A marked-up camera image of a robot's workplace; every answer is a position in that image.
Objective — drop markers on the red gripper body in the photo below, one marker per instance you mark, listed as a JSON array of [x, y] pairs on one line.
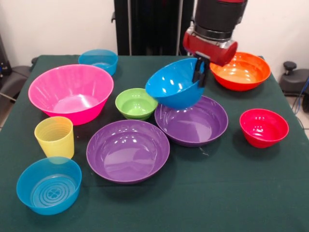
[[207, 48]]

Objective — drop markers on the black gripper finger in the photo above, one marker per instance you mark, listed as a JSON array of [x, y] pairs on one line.
[[197, 72], [205, 77]]

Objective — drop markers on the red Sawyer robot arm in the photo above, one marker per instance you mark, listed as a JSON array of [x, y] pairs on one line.
[[217, 14]]

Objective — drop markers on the orange bowl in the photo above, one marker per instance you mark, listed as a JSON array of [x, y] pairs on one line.
[[243, 75]]

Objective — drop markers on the purple bowl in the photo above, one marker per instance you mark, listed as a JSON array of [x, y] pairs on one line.
[[128, 154], [198, 125]]

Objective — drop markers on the small green bowl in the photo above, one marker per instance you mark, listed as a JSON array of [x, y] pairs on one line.
[[135, 106]]

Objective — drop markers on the small pink-red bowl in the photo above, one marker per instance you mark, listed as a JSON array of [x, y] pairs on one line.
[[263, 130]]

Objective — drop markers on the black grey chair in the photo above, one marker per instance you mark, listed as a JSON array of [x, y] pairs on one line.
[[293, 79], [13, 81]]

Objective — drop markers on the translucent blue small bowl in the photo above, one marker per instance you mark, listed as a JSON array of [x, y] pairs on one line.
[[106, 64], [48, 191]]

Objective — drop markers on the dark green table cloth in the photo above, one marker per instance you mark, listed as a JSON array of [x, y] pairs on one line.
[[169, 169]]

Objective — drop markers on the large pink bowl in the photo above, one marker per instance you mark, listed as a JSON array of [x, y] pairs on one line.
[[72, 91]]

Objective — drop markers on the translucent yellow cup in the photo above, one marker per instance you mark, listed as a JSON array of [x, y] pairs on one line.
[[54, 137]]

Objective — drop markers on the black equipment box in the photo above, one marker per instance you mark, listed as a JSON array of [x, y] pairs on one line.
[[4, 62]]

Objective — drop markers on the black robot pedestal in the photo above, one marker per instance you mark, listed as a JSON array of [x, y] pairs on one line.
[[154, 26]]

